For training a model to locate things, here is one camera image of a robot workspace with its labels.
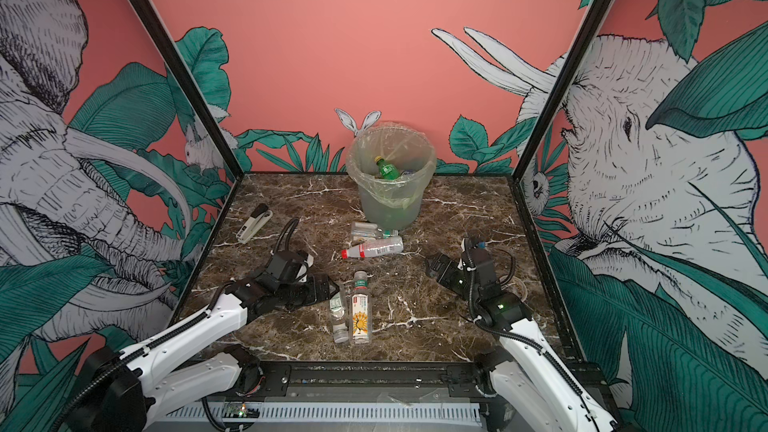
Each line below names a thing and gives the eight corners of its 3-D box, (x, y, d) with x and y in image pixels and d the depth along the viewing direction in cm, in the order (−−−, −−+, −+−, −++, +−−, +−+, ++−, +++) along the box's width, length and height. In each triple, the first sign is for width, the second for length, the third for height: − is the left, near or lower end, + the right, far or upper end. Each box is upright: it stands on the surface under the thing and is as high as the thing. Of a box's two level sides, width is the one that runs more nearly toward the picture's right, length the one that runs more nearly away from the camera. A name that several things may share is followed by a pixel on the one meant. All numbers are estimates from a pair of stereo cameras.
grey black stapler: (239, 242, 102) (233, 234, 98) (264, 211, 111) (259, 202, 107) (249, 245, 102) (243, 237, 97) (274, 213, 110) (269, 205, 106)
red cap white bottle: (344, 267, 96) (342, 259, 92) (342, 255, 99) (340, 247, 95) (403, 253, 100) (404, 245, 96) (399, 242, 102) (400, 234, 98)
